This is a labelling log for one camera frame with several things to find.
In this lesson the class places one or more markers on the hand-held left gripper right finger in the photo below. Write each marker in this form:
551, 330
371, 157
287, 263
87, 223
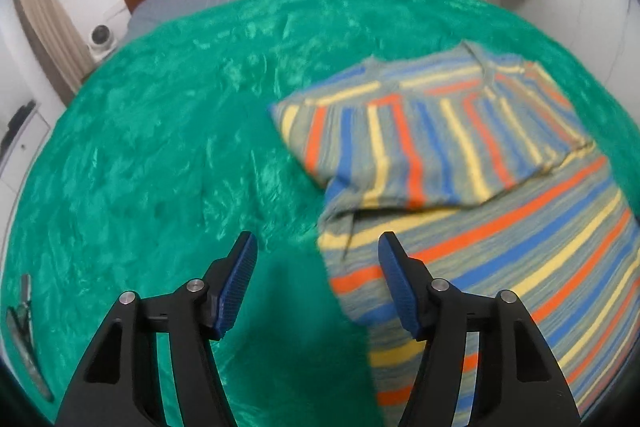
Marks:
400, 292

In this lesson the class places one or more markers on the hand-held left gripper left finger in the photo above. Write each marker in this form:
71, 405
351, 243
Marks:
235, 287

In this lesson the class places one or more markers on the striped knit sweater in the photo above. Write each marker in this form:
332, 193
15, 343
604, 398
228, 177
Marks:
450, 142

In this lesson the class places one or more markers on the green velvet blanket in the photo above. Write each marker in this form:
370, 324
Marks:
150, 157

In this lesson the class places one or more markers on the black smartphone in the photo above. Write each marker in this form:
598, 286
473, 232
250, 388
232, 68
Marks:
27, 357

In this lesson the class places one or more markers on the white window bench with drawers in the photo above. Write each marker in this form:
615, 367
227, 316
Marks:
25, 157

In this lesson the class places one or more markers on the small white fan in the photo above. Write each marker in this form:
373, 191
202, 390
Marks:
102, 36

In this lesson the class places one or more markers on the beige curtain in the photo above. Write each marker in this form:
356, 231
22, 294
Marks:
50, 27

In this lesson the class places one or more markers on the white wardrobe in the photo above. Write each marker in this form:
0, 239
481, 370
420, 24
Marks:
590, 7

